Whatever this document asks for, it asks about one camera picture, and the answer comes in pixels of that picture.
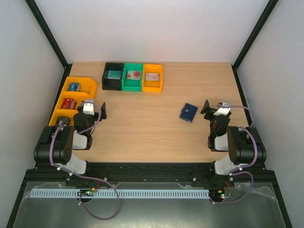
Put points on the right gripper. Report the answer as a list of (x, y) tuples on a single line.
[(211, 113)]

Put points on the orange three-compartment bin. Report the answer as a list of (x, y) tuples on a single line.
[(87, 91)]

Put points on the green storage bin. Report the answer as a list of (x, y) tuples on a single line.
[(132, 85)]

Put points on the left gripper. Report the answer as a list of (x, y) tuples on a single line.
[(103, 112)]

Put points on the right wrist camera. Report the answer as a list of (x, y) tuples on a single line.
[(223, 109)]

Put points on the black storage bin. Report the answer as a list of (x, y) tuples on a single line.
[(110, 84)]

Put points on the red-dotted card stack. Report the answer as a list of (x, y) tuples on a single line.
[(134, 75)]

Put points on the grey-pink card stack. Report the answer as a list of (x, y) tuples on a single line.
[(152, 76)]

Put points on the blue card holder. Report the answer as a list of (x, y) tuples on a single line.
[(188, 112)]

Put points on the teal card stack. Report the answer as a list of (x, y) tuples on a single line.
[(114, 74)]

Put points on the small orange storage bin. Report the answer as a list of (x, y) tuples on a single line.
[(152, 86)]

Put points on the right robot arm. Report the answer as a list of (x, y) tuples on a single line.
[(243, 144)]

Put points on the right black frame post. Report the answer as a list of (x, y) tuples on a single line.
[(254, 33)]

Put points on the left black frame post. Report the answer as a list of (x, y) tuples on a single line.
[(47, 32)]

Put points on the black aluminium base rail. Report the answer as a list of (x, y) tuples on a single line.
[(193, 174)]

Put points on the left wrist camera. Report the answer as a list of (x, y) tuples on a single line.
[(88, 107)]

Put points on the dark grey card stack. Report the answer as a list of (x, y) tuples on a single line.
[(62, 121)]

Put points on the red card stack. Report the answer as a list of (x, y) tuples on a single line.
[(68, 103)]

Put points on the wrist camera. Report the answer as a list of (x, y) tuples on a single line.
[(223, 109), (88, 107)]

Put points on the blue card stack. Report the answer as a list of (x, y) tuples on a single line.
[(74, 87)]

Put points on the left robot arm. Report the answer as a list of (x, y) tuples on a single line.
[(56, 143)]

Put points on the white slotted cable duct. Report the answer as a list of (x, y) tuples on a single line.
[(123, 194)]

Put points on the black frame post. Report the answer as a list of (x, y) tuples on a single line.
[(47, 32), (254, 33)]

